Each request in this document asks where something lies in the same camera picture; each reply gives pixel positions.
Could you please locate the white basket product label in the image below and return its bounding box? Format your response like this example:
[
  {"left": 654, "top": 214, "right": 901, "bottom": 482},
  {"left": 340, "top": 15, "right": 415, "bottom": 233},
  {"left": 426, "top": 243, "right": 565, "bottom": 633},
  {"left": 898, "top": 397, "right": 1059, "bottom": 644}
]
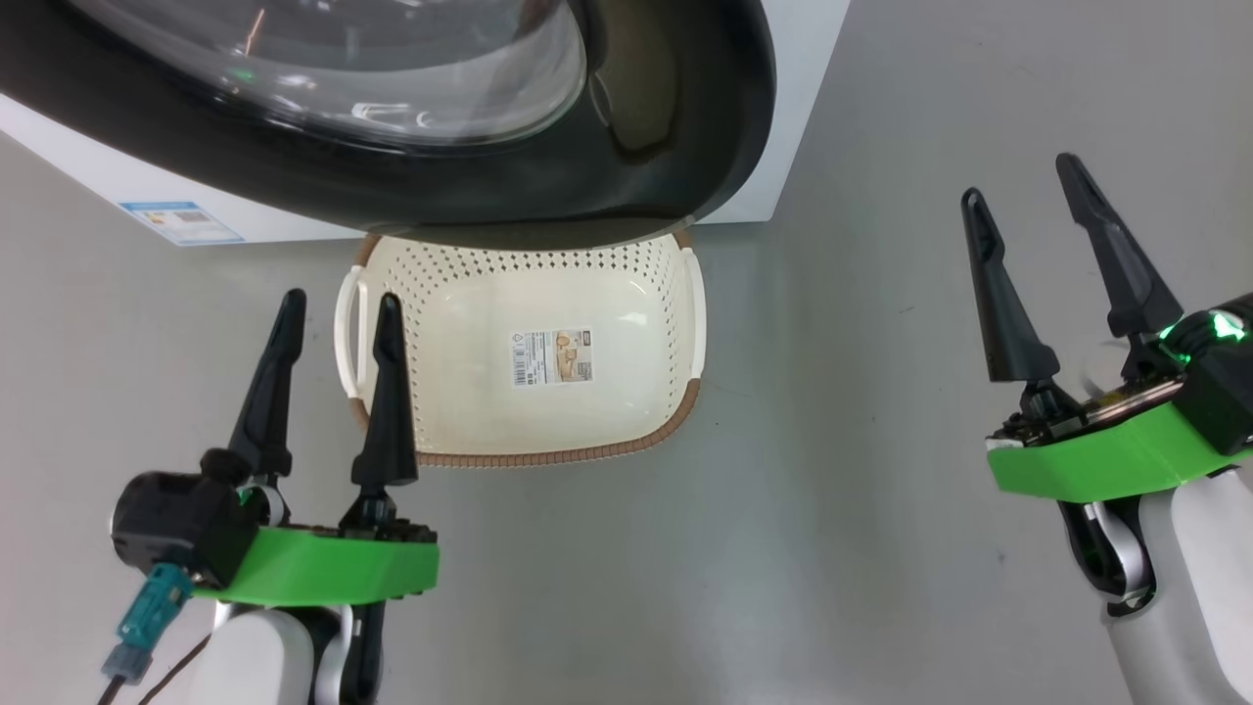
[{"left": 509, "top": 327, "right": 596, "bottom": 388}]

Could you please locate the blue energy label sticker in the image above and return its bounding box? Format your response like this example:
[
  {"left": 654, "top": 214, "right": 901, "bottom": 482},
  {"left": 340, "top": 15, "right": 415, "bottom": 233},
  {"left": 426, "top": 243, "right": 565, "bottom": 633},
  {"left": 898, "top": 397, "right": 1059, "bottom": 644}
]
[{"left": 117, "top": 200, "right": 245, "bottom": 247}]

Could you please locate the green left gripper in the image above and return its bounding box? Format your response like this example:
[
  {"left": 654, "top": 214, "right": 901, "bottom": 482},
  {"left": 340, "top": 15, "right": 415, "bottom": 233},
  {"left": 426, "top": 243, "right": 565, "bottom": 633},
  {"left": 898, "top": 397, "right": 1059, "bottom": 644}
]
[{"left": 191, "top": 288, "right": 441, "bottom": 604}]

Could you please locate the black glass washing machine door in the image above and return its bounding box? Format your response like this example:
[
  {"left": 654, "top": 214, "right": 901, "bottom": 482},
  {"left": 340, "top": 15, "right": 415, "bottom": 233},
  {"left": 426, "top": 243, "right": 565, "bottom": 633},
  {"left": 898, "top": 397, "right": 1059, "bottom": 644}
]
[{"left": 0, "top": 0, "right": 778, "bottom": 252}]

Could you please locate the teal left cable connector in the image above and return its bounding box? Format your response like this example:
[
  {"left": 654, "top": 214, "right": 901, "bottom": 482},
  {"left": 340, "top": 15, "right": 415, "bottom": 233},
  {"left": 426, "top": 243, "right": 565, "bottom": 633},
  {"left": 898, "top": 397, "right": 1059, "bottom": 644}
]
[{"left": 102, "top": 564, "right": 196, "bottom": 684}]

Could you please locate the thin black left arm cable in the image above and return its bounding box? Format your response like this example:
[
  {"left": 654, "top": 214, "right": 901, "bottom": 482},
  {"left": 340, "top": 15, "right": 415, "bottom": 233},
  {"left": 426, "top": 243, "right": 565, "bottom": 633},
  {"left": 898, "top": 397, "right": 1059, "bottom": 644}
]
[{"left": 96, "top": 632, "right": 212, "bottom": 705}]

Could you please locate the cream perforated laundry basket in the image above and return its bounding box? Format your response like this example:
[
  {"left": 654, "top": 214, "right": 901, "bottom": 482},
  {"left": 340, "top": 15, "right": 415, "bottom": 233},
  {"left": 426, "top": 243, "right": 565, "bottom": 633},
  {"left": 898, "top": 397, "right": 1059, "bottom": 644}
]
[{"left": 335, "top": 227, "right": 707, "bottom": 469}]

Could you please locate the white front-load washing machine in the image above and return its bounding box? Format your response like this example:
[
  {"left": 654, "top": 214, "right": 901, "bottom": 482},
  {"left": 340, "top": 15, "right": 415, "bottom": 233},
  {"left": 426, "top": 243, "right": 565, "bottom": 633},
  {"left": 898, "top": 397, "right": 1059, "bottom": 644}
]
[{"left": 0, "top": 0, "right": 851, "bottom": 247}]

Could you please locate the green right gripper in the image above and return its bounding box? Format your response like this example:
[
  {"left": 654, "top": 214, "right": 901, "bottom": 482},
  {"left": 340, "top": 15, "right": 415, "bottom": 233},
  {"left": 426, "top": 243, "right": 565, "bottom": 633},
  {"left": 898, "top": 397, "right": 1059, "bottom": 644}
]
[{"left": 960, "top": 152, "right": 1253, "bottom": 503}]

